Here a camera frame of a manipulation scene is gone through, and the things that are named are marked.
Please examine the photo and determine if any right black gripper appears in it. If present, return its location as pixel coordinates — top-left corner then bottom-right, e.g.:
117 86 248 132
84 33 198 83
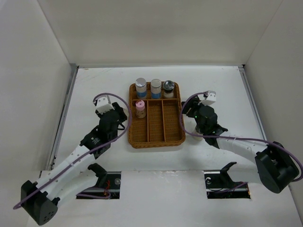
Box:
181 97 210 133

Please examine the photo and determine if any pink cap spice bottle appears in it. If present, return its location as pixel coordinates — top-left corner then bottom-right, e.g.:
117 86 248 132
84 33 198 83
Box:
135 100 147 119

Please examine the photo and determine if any grey lid grinder bottle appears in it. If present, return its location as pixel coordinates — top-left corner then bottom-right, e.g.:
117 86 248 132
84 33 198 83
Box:
163 80 175 99

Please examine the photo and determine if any silver lid blue label jar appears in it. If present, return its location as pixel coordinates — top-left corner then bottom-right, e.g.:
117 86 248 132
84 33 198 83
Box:
135 78 147 99

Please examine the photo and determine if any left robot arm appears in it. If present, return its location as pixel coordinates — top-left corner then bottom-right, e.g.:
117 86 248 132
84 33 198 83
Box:
19 102 132 226

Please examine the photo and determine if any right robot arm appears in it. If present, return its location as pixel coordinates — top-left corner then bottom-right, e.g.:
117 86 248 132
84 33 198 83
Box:
181 92 303 193

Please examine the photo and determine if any black round cap spice bottle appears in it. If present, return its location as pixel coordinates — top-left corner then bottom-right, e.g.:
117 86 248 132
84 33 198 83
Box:
192 126 204 141

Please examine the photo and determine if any brown wicker divided tray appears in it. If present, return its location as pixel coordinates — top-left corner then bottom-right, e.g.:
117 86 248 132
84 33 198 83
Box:
128 82 186 148

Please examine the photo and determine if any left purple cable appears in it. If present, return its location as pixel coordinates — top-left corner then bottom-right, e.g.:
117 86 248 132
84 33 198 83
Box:
13 92 131 210

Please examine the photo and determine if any purple cable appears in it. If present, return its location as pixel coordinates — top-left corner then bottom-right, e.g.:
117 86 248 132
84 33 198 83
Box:
13 92 131 210
179 92 303 182

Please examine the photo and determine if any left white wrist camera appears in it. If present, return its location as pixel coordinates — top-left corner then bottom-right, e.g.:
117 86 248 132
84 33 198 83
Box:
93 95 114 118

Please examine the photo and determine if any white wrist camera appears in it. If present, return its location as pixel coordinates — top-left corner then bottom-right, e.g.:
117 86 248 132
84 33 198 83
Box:
93 95 114 118
201 90 216 106

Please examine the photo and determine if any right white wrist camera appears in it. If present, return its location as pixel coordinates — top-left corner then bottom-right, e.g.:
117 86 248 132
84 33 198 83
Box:
201 90 216 106

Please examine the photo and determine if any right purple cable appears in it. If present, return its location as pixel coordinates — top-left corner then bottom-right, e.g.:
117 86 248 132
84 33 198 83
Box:
179 92 303 182

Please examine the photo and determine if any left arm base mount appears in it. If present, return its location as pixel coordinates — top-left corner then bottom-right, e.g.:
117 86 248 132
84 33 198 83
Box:
76 163 122 200

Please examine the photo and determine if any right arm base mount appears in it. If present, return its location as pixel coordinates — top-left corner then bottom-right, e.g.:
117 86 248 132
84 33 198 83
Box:
204 162 250 199

